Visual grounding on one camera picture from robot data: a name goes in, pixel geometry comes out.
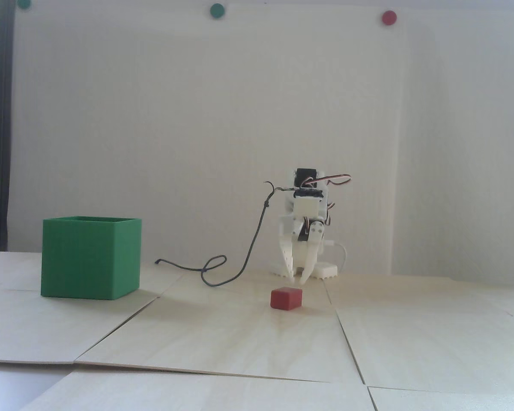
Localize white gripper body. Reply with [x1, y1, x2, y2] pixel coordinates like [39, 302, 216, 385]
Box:
[278, 212, 332, 244]

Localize white power cable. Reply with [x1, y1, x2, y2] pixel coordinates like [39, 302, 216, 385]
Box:
[326, 242, 347, 272]

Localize black camera cable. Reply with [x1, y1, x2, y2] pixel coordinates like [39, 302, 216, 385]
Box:
[154, 181, 294, 286]

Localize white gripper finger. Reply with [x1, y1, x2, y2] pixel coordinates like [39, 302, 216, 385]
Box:
[276, 238, 296, 284]
[299, 223, 325, 286]

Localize black window frame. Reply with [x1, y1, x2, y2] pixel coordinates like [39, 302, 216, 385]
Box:
[0, 0, 15, 252]

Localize red block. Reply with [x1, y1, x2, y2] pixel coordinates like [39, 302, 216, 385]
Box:
[270, 287, 304, 310]

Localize green box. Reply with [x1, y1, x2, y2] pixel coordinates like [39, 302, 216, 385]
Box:
[41, 216, 143, 300]

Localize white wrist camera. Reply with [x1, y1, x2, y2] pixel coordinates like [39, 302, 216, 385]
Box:
[293, 190, 324, 217]

